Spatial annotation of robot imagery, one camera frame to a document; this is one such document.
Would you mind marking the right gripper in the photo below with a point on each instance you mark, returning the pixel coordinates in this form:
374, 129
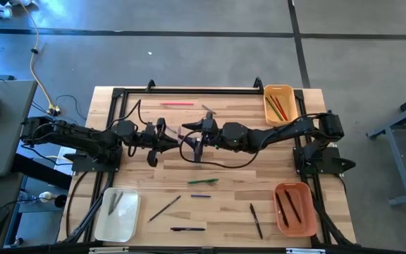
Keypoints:
213, 134

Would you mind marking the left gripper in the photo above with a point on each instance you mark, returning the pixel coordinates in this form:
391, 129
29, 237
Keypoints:
152, 137

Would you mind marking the light purple pen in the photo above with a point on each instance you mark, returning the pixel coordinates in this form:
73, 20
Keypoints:
179, 134

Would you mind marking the dark grey crayon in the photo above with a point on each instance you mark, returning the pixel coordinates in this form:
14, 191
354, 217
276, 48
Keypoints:
173, 130

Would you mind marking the long red pencil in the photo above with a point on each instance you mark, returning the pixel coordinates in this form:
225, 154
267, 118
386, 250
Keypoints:
177, 103

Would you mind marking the green pen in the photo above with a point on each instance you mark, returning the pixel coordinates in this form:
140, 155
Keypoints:
203, 181

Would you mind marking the black pencil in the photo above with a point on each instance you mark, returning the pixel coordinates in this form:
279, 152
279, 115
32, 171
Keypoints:
164, 209

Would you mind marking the green pencil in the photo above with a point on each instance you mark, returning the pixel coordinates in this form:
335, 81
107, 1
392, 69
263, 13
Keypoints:
273, 108

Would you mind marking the short red pencil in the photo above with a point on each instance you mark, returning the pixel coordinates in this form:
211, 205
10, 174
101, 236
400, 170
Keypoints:
277, 106

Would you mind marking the brown red pencil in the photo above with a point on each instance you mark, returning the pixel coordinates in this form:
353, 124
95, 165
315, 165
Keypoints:
282, 110

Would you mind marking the thin black pen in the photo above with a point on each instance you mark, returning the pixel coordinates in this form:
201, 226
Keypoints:
293, 206

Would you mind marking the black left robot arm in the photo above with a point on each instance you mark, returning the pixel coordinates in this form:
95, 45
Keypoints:
83, 135

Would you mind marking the white eraser stick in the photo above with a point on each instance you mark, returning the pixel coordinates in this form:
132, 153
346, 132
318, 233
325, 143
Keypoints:
198, 163

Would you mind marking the white plastic bin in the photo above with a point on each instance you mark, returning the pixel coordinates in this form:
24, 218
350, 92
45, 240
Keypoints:
127, 218

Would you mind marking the yellow plastic bin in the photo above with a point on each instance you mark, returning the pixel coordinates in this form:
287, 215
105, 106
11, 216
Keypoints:
291, 102

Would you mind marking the white paper sheet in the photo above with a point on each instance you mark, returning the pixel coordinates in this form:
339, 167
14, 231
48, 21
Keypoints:
65, 151

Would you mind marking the black round puck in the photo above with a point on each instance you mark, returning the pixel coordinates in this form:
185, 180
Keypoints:
60, 201

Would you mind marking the white plug adapter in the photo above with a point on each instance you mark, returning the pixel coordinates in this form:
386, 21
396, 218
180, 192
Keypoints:
47, 195

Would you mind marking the orange plastic bin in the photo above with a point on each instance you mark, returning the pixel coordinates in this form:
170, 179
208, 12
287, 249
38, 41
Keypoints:
305, 211

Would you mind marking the grey desk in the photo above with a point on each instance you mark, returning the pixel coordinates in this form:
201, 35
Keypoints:
2, 134

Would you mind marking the grey metal table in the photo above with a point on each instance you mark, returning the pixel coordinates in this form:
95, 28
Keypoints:
398, 162

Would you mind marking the black aluminium table frame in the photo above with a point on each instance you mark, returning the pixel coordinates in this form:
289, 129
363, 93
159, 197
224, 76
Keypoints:
189, 91

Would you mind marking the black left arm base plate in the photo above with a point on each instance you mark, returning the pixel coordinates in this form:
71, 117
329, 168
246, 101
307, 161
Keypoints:
83, 166

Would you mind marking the silver metal bracket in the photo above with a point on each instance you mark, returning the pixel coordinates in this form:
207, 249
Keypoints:
108, 249
305, 251

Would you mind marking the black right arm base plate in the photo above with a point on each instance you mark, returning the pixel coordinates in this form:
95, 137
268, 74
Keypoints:
326, 166

